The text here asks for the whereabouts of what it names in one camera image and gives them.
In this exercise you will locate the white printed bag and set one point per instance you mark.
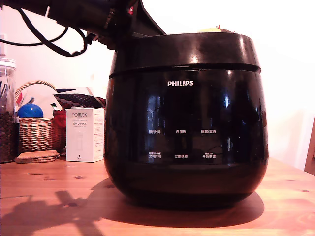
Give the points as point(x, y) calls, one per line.
point(43, 96)

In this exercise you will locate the black Philips rice cooker body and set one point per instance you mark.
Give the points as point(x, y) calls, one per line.
point(184, 147)

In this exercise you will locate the glass jar of coffee beans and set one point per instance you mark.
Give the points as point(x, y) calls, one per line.
point(7, 132)

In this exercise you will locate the black rice cooker lid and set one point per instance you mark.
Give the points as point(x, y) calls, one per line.
point(187, 50)

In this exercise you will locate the white wall plate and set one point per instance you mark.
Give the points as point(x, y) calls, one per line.
point(2, 46)

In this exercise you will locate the red knitted pouch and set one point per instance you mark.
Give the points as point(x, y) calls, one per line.
point(59, 119)

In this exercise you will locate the cork coaster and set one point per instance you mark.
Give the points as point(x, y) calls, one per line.
point(37, 154)
point(34, 160)

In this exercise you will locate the blue ball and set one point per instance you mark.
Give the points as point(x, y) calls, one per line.
point(30, 111)

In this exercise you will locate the wooden chair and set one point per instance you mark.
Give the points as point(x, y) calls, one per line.
point(310, 159)

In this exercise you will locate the white Porlex box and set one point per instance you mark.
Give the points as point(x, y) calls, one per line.
point(81, 137)

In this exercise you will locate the dark dotted patterned cloth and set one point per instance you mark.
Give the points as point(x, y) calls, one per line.
point(78, 99)

